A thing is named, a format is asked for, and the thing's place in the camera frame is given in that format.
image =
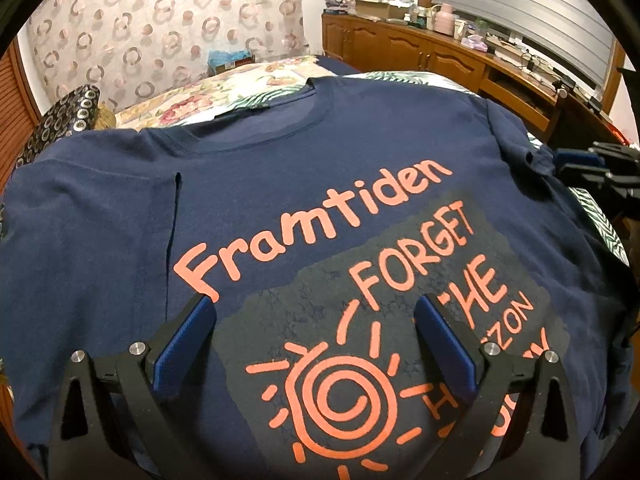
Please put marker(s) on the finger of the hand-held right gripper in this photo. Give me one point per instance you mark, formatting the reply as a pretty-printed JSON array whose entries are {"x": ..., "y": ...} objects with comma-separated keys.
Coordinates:
[
  {"x": 580, "y": 175},
  {"x": 577, "y": 157}
]

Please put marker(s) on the yellow cushion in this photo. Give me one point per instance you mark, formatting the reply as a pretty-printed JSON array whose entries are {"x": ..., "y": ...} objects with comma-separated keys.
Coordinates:
[{"x": 107, "y": 119}]

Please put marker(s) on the palm leaf bedsheet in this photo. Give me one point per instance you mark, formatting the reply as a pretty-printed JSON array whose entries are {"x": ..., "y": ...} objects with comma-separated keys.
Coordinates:
[{"x": 400, "y": 79}]

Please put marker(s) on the floral blanket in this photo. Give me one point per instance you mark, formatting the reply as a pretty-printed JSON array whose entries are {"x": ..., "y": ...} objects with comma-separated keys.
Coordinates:
[{"x": 200, "y": 95}]

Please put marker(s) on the grey window blind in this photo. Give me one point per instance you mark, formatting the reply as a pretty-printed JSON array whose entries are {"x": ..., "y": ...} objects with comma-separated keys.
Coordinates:
[{"x": 525, "y": 15}]

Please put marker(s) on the navy printed t-shirt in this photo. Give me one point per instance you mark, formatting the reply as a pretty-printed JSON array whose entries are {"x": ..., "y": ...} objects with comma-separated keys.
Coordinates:
[{"x": 300, "y": 175}]

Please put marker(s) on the circle-patterned curtain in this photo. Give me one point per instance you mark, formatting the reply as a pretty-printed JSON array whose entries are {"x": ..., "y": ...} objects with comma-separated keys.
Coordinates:
[{"x": 150, "y": 25}]

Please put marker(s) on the wooden louvred door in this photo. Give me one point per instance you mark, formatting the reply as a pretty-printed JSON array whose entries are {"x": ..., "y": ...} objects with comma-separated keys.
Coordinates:
[{"x": 17, "y": 110}]

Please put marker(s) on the navy blanket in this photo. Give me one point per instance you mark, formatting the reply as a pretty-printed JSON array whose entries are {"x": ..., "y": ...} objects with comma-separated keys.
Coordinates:
[{"x": 335, "y": 66}]

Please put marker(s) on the cardboard box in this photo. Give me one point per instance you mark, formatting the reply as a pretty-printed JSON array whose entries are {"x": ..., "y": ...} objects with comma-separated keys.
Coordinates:
[{"x": 377, "y": 8}]

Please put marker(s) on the blue cloth in box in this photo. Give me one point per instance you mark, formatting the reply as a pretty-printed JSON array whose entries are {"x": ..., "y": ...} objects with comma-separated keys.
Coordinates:
[{"x": 230, "y": 59}]

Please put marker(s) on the purple small item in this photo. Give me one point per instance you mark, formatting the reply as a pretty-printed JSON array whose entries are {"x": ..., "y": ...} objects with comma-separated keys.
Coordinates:
[{"x": 475, "y": 42}]

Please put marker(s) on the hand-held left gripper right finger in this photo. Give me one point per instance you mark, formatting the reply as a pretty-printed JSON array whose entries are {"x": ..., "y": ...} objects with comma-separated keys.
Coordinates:
[{"x": 442, "y": 345}]

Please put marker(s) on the wooden cabinet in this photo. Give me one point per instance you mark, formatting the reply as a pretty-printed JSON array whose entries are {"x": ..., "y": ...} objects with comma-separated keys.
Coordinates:
[{"x": 400, "y": 50}]

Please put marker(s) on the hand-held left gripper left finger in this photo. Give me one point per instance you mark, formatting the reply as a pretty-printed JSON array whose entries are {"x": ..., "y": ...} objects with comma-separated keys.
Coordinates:
[{"x": 187, "y": 340}]

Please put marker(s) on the pink jar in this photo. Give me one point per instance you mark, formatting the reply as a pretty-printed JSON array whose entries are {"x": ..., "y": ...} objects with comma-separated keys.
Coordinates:
[{"x": 444, "y": 17}]

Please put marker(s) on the dark studded cushion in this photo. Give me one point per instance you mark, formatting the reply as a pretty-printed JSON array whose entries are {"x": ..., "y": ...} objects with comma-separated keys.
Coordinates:
[{"x": 65, "y": 115}]

